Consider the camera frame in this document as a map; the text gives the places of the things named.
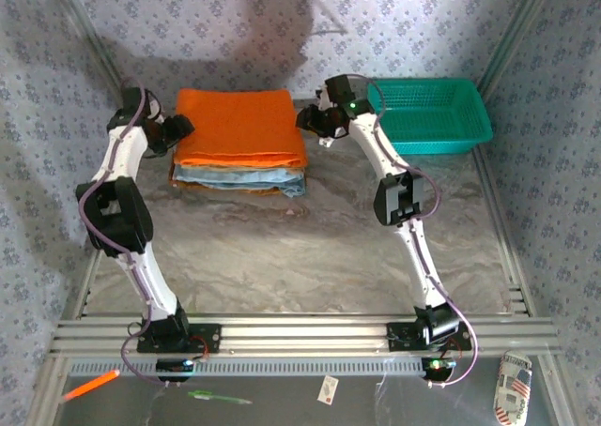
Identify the orange trousers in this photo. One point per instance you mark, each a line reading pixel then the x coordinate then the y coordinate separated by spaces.
pixel 239 121

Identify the stack of towels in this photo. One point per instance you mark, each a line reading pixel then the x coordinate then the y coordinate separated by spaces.
pixel 235 177

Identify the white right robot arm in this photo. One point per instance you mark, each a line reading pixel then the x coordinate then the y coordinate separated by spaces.
pixel 422 266

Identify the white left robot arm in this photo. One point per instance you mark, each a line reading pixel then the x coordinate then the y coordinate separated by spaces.
pixel 155 285

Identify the white spare gripper part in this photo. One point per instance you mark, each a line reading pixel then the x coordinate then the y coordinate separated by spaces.
pixel 327 141

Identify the teal plastic basket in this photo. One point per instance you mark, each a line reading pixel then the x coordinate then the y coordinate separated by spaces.
pixel 432 111

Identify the black controller board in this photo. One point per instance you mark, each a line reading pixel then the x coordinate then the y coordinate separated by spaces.
pixel 439 365
pixel 171 366

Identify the orange pen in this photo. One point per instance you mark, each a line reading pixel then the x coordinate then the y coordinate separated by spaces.
pixel 94 384

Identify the white red card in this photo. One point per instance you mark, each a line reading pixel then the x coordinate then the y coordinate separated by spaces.
pixel 328 391

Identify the green pen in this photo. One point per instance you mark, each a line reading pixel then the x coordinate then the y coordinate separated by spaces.
pixel 220 399

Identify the aluminium corner post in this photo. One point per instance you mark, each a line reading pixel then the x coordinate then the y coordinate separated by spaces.
pixel 509 43
pixel 91 34

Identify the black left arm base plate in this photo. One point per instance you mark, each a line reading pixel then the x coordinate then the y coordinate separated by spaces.
pixel 211 337

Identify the aluminium rail beam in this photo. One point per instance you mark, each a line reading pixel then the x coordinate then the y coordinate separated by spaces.
pixel 305 337

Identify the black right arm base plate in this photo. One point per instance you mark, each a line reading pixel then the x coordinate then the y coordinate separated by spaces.
pixel 399 337

